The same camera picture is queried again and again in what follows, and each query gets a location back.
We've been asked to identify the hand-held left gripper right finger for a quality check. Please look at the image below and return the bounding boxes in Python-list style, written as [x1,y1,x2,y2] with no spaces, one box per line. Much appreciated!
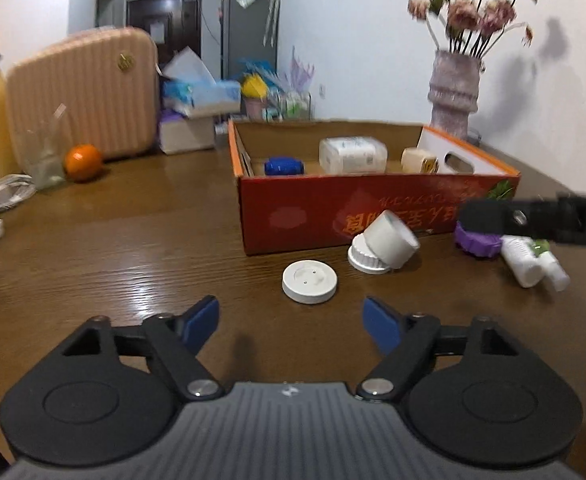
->
[355,296,521,404]

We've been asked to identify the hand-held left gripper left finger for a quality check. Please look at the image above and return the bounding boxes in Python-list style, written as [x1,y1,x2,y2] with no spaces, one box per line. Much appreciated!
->
[58,295,225,402]

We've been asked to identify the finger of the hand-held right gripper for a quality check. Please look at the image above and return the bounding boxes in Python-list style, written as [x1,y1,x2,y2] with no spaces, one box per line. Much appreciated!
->
[458,198,565,242]

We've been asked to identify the purple ribbed cap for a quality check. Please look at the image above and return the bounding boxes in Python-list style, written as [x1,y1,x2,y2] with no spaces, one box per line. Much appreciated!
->
[454,222,504,260]

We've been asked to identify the white round disc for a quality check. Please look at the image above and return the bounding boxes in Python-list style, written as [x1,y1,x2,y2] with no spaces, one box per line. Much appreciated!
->
[281,259,339,306]

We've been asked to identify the beige cube charger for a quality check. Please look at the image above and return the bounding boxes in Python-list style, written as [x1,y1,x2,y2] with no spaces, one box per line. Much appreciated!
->
[401,147,440,175]

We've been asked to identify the red cardboard box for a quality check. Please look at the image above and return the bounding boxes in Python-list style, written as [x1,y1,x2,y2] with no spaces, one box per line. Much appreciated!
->
[227,119,522,256]

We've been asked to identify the blue ribbed cap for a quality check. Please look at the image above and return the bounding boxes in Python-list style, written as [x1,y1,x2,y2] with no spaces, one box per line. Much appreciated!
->
[264,156,307,177]

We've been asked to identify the white bottle with ribbed cap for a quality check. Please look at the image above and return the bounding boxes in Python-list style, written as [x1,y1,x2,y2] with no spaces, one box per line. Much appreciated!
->
[348,210,421,276]

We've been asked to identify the pink textured vase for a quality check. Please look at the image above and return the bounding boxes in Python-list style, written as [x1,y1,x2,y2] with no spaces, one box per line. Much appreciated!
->
[428,50,487,141]

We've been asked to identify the white cardboard box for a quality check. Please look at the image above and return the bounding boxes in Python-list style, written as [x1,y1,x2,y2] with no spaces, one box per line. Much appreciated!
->
[159,110,217,155]

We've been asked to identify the orange fruit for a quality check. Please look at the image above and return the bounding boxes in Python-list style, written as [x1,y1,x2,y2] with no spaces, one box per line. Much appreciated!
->
[64,144,105,183]

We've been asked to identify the dried pink roses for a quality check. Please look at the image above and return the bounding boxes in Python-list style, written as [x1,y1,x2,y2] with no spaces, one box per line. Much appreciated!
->
[385,0,559,57]

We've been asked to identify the clear glass cup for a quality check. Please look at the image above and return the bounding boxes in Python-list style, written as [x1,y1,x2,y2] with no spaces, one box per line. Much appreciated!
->
[15,104,69,190]

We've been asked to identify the blue tissue box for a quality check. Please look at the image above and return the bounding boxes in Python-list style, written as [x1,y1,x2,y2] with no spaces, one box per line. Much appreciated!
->
[162,47,243,119]

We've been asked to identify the yellow plastic item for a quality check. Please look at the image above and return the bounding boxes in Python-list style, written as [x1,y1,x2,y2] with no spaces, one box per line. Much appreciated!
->
[241,74,269,100]

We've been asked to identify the purple flower decoration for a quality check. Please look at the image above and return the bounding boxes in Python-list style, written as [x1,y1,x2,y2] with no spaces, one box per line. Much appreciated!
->
[288,46,317,94]

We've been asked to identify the pink ribbed suitcase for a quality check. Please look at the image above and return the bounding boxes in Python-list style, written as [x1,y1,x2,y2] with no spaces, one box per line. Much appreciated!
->
[5,26,160,161]

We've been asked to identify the grey fridge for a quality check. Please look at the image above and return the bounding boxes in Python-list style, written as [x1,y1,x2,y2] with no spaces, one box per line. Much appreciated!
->
[221,0,280,84]

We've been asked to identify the dark brown door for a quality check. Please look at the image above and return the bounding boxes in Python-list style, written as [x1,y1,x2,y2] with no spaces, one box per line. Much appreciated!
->
[126,0,203,69]

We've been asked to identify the hanging white umbrella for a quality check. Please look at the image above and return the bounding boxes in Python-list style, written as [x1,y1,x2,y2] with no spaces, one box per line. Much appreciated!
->
[263,0,280,49]

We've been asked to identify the white charger cable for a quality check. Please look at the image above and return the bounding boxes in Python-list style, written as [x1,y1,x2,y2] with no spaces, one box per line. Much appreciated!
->
[0,174,38,216]

